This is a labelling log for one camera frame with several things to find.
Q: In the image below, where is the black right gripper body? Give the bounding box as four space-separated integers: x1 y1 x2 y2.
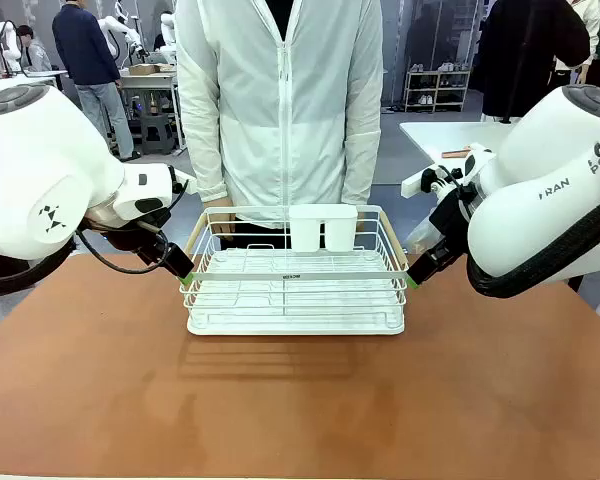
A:
427 191 475 257

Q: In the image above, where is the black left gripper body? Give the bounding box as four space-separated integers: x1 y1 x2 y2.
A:
102 212 175 267

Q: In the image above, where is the white wire dish rack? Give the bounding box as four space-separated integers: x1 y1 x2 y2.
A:
181 203 411 337

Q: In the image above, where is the white sleeved left forearm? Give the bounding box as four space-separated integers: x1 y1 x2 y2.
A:
341 114 384 206

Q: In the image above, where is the white sleeved right forearm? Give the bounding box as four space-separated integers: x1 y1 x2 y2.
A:
175 74 230 204

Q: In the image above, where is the person's right hand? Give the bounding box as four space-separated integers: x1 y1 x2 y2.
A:
210 196 237 237

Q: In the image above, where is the clear plastic bag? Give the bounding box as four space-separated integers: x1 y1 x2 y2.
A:
403 213 440 255

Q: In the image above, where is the large white table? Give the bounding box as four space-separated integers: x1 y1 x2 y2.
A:
399 120 529 174

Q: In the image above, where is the black braided right arm sleeve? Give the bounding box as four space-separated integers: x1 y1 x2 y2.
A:
466 192 600 301

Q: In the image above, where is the black braided arm sleeve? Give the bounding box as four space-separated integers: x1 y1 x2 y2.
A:
0 238 77 296
466 192 600 301

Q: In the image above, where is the grey plastic step stool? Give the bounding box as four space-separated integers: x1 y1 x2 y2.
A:
138 111 177 156

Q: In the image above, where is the white plastic cutlery holder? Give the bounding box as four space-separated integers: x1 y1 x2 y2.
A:
288 203 359 253

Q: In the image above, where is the black braided left arm sleeve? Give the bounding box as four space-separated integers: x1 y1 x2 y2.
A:
0 238 77 296

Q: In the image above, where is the light wood shoe rack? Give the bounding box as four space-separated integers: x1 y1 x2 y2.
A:
403 69 473 114

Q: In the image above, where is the white background desk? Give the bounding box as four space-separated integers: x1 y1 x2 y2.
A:
117 69 185 151

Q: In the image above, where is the cardboard box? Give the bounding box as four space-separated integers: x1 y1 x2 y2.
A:
128 62 175 77

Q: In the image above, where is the person in black coat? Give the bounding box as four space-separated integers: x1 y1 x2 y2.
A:
471 0 592 123

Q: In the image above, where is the person in navy jacket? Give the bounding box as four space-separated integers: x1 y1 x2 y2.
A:
51 0 143 163

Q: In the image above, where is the person in white jacket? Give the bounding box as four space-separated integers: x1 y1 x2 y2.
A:
173 0 385 251

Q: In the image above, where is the seated person in grey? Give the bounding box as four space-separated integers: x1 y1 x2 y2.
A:
15 24 54 74

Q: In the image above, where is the person in cream jacket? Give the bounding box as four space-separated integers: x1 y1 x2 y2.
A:
554 0 600 87

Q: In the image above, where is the thin black left gripper cable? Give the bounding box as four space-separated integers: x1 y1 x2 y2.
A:
76 178 190 276

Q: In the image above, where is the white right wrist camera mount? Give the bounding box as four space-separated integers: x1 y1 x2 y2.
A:
400 143 497 201

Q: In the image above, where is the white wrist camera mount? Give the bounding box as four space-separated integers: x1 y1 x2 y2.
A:
400 143 497 201
171 167 199 197

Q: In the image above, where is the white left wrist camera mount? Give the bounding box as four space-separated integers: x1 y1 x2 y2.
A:
171 167 199 197

